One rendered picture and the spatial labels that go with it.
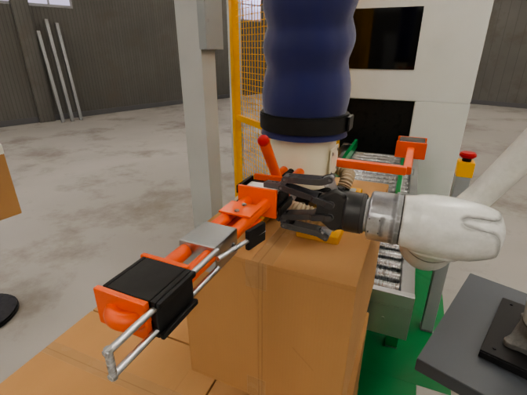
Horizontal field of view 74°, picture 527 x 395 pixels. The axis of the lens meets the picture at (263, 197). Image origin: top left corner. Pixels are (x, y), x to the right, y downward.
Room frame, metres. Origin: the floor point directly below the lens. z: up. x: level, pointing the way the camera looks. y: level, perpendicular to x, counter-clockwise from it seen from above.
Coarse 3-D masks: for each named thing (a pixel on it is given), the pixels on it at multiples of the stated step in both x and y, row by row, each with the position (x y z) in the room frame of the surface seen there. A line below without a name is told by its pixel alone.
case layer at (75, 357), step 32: (96, 320) 1.01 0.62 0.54; (64, 352) 0.86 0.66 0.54; (96, 352) 0.86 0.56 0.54; (128, 352) 0.86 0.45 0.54; (160, 352) 0.86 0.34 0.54; (0, 384) 0.74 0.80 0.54; (32, 384) 0.74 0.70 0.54; (64, 384) 0.74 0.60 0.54; (96, 384) 0.74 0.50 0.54; (128, 384) 0.74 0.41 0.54; (160, 384) 0.74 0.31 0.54; (192, 384) 0.74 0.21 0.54; (224, 384) 0.74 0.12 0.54; (352, 384) 0.74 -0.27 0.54
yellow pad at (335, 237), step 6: (342, 186) 0.92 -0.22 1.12; (360, 192) 0.96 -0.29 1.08; (300, 234) 0.71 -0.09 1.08; (306, 234) 0.71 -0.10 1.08; (330, 234) 0.69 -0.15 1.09; (336, 234) 0.69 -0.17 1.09; (342, 234) 0.72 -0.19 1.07; (318, 240) 0.69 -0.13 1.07; (330, 240) 0.68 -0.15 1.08; (336, 240) 0.68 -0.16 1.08
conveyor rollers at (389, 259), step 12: (360, 156) 3.19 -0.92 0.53; (372, 156) 3.15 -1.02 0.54; (384, 156) 3.13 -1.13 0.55; (372, 180) 2.54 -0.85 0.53; (384, 180) 2.51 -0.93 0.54; (396, 180) 2.49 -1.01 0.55; (408, 180) 2.52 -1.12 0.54; (384, 252) 1.48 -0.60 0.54; (396, 252) 1.47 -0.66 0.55; (384, 264) 1.39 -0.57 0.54; (396, 264) 1.37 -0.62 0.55; (384, 276) 1.30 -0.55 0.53; (396, 276) 1.28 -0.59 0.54; (396, 288) 1.20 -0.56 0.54
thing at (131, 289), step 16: (144, 256) 0.39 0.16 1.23; (128, 272) 0.35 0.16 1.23; (144, 272) 0.35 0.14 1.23; (160, 272) 0.35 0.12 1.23; (176, 272) 0.35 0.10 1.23; (96, 288) 0.32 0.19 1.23; (112, 288) 0.32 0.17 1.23; (128, 288) 0.32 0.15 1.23; (144, 288) 0.32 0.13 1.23; (160, 288) 0.32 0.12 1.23; (96, 304) 0.32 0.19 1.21; (112, 304) 0.31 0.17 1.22; (128, 304) 0.30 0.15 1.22; (144, 304) 0.29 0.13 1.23; (144, 336) 0.29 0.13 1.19
